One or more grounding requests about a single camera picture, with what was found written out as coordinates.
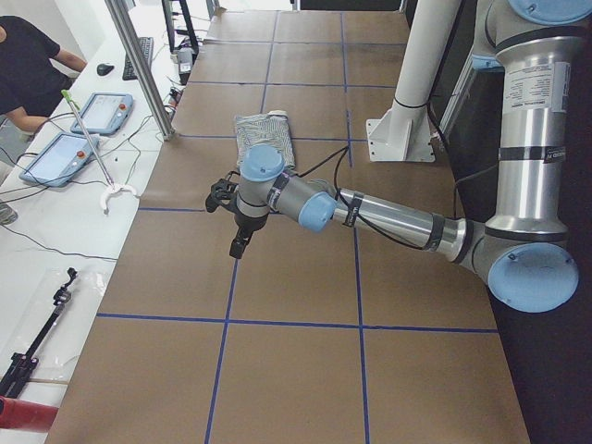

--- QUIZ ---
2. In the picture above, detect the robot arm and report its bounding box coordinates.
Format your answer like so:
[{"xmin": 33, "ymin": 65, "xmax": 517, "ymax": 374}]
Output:
[{"xmin": 228, "ymin": 1, "xmax": 591, "ymax": 313}]

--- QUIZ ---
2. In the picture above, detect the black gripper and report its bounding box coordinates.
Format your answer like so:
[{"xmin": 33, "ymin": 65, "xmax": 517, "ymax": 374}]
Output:
[{"xmin": 229, "ymin": 203, "xmax": 268, "ymax": 258}]

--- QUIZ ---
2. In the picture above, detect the black computer mouse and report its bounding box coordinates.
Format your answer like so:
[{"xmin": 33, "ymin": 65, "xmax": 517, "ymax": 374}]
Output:
[{"xmin": 96, "ymin": 63, "xmax": 115, "ymax": 77}]

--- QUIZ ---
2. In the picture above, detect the black keyboard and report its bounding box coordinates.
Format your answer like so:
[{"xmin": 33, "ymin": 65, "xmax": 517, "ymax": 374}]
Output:
[{"xmin": 121, "ymin": 36, "xmax": 155, "ymax": 80}]

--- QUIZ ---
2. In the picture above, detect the near blue teach pendant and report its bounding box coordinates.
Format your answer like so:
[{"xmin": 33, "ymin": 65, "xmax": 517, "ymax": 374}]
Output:
[{"xmin": 18, "ymin": 132, "xmax": 93, "ymax": 187}]

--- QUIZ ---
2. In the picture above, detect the person in black shirt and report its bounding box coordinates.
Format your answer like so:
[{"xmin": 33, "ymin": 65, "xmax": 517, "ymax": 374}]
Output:
[{"xmin": 1, "ymin": 16, "xmax": 87, "ymax": 133}]

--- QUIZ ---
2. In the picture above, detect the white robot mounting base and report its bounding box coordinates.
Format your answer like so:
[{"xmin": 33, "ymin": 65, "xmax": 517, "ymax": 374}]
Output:
[{"xmin": 366, "ymin": 0, "xmax": 461, "ymax": 163}]

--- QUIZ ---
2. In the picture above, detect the aluminium frame post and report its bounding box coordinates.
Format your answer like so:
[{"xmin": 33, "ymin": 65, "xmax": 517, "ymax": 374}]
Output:
[{"xmin": 105, "ymin": 0, "xmax": 175, "ymax": 141}]

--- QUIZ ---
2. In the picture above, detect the red cylinder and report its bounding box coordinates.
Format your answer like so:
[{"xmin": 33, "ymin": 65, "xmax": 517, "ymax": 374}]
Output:
[{"xmin": 1, "ymin": 397, "xmax": 58, "ymax": 433}]

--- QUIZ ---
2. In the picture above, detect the metal reacher grabber tool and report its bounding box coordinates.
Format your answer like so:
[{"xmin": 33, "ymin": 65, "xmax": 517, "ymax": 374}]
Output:
[{"xmin": 61, "ymin": 90, "xmax": 139, "ymax": 215}]

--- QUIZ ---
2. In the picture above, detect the blue teach pendant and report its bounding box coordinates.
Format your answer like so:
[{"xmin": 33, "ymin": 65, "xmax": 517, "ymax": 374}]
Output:
[
  {"xmin": 18, "ymin": 132, "xmax": 93, "ymax": 187},
  {"xmin": 79, "ymin": 92, "xmax": 134, "ymax": 136}
]

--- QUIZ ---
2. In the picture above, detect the black tripod clamp tool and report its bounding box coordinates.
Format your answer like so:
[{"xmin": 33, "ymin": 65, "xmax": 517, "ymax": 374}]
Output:
[{"xmin": 0, "ymin": 266, "xmax": 80, "ymax": 400}]

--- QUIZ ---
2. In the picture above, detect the navy white striped polo shirt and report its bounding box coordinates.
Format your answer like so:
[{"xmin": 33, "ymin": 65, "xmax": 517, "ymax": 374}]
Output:
[{"xmin": 234, "ymin": 110, "xmax": 296, "ymax": 168}]

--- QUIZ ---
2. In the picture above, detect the far blue teach pendant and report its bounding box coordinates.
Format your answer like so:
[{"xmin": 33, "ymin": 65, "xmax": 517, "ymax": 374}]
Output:
[{"xmin": 79, "ymin": 92, "xmax": 134, "ymax": 136}]

